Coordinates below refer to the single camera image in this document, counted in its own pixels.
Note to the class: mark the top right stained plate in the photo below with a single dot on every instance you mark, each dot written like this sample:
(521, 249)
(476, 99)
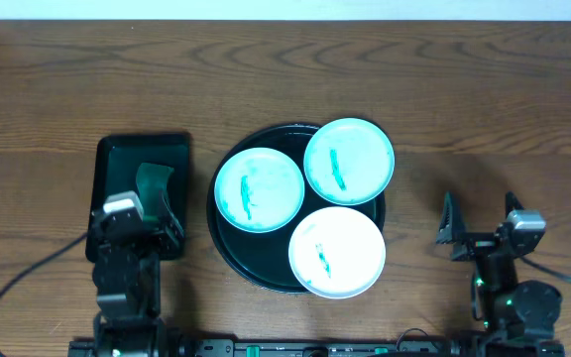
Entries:
(349, 161)

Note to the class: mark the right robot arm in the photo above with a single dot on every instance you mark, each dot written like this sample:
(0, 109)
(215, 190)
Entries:
(518, 316)

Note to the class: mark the front white stained plate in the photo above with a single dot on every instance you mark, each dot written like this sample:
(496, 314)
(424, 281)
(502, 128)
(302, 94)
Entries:
(337, 252)

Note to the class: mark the black rectangular sponge tray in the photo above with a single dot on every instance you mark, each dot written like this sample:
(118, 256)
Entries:
(118, 158)

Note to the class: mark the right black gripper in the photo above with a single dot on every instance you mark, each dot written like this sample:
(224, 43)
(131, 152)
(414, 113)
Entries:
(478, 243)

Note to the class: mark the green-stained plate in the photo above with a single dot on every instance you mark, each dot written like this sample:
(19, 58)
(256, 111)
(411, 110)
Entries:
(259, 190)

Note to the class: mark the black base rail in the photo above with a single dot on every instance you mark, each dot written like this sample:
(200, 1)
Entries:
(229, 348)

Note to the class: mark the round black serving tray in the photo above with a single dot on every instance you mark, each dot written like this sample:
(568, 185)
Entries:
(263, 258)

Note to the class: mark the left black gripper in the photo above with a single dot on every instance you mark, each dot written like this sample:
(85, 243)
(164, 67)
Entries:
(152, 232)

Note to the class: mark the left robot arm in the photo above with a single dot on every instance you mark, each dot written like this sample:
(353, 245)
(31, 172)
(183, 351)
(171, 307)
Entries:
(127, 274)

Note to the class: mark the green sponge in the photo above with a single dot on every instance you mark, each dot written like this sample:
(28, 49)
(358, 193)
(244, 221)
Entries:
(150, 180)

